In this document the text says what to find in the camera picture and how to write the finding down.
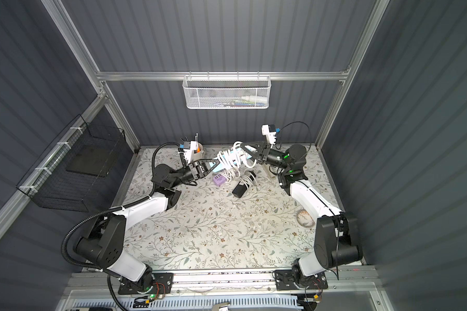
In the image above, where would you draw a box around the teal power strip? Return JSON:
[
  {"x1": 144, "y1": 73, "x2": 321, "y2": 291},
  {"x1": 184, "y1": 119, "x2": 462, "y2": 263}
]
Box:
[{"x1": 214, "y1": 147, "x2": 257, "y2": 173}]

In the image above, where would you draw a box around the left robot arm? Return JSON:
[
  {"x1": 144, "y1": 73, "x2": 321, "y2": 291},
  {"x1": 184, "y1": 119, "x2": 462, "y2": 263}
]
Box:
[{"x1": 73, "y1": 159, "x2": 220, "y2": 294}]

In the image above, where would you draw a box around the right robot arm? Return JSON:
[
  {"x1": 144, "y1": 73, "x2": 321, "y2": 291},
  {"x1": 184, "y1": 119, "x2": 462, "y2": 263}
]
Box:
[{"x1": 241, "y1": 142, "x2": 363, "y2": 288}]

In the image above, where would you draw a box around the purple power strip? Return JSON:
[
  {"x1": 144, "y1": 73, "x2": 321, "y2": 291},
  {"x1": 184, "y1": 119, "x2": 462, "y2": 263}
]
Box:
[{"x1": 212, "y1": 174, "x2": 228, "y2": 187}]

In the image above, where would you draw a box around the black power strip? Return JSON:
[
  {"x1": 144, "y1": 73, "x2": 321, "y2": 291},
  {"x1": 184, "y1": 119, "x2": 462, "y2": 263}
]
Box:
[{"x1": 232, "y1": 181, "x2": 249, "y2": 198}]

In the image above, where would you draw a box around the cream pen cup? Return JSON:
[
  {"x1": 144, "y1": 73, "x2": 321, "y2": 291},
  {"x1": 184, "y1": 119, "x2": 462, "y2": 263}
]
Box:
[{"x1": 191, "y1": 142, "x2": 206, "y2": 162}]

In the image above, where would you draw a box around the clear tape roll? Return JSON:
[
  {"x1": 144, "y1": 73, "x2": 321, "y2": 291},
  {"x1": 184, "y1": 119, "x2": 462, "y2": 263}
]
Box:
[{"x1": 296, "y1": 209, "x2": 315, "y2": 228}]

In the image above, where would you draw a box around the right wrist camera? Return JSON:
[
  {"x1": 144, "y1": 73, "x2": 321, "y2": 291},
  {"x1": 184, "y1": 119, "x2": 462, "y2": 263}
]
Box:
[{"x1": 262, "y1": 124, "x2": 280, "y2": 146}]

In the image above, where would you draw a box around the white cord of black strip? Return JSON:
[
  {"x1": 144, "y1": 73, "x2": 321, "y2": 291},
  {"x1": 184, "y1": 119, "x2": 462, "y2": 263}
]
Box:
[{"x1": 239, "y1": 170, "x2": 258, "y2": 190}]

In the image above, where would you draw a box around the white wire wall basket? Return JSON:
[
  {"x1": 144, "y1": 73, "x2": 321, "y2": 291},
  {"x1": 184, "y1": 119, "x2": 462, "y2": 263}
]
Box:
[{"x1": 182, "y1": 76, "x2": 272, "y2": 110}]

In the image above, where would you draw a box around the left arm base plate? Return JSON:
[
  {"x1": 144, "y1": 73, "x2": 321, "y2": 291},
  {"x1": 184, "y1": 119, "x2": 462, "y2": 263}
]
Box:
[{"x1": 118, "y1": 272, "x2": 175, "y2": 295}]

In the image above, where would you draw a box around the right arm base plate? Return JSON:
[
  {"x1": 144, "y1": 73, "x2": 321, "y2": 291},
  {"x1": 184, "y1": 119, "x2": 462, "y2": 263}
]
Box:
[{"x1": 272, "y1": 269, "x2": 328, "y2": 291}]

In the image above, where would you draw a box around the black wire wall basket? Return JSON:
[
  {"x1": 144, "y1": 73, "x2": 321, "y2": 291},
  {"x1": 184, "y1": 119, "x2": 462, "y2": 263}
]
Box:
[{"x1": 17, "y1": 121, "x2": 127, "y2": 213}]

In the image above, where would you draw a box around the black corrugated cable conduit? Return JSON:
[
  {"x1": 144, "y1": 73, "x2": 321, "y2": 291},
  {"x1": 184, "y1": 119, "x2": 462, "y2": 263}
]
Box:
[{"x1": 60, "y1": 141, "x2": 180, "y2": 311}]

